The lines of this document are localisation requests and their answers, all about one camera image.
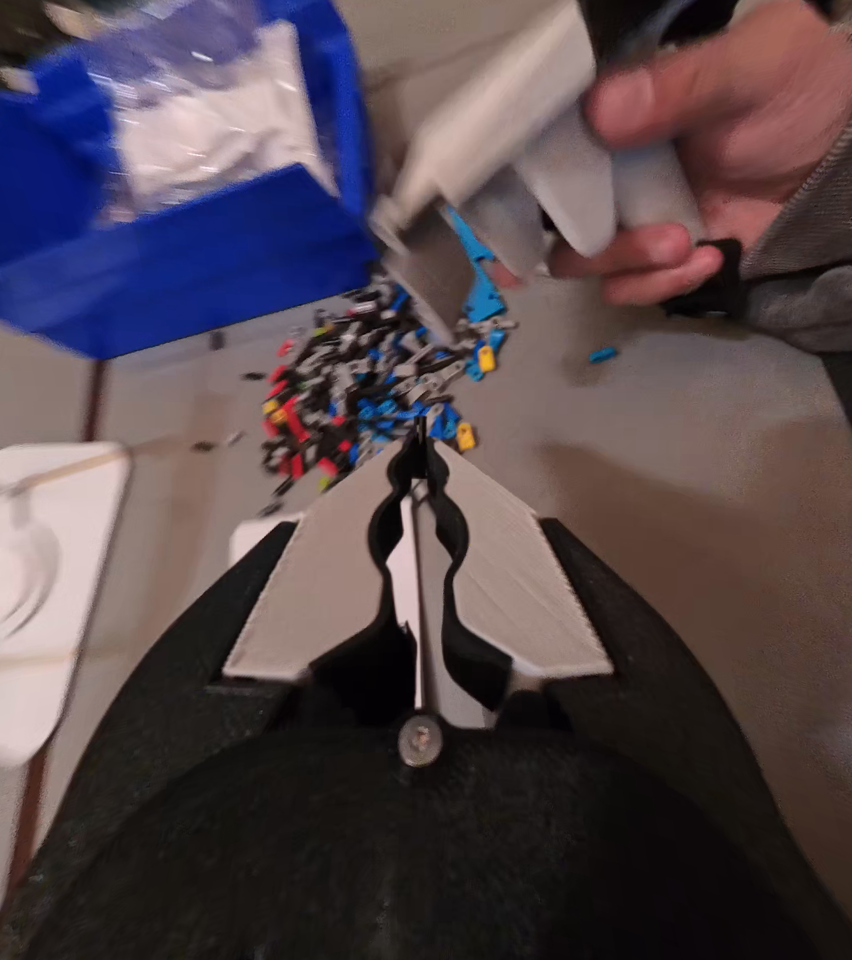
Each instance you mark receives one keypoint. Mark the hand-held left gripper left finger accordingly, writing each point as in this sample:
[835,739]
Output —
[306,592]

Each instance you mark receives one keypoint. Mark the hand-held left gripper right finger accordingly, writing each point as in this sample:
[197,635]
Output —
[527,592]

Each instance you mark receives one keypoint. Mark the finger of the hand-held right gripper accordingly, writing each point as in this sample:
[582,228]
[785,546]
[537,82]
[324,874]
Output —
[501,105]

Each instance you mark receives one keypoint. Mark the grey curved panel piece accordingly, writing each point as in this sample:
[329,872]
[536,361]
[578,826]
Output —
[433,277]

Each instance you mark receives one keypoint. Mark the person's right forearm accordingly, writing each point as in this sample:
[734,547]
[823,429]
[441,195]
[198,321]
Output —
[831,262]

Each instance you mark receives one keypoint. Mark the grey desk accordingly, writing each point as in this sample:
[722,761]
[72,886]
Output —
[696,525]

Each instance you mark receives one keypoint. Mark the person's right hand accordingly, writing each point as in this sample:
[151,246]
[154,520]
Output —
[733,97]

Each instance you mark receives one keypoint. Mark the small blue building piece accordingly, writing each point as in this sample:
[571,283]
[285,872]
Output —
[602,355]

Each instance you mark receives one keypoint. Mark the pile of small colourful pieces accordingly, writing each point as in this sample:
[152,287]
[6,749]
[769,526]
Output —
[351,382]

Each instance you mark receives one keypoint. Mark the clear plastic bag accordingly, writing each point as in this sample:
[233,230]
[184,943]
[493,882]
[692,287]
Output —
[208,112]

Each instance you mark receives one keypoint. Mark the blue plastic bin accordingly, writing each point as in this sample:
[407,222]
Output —
[171,262]

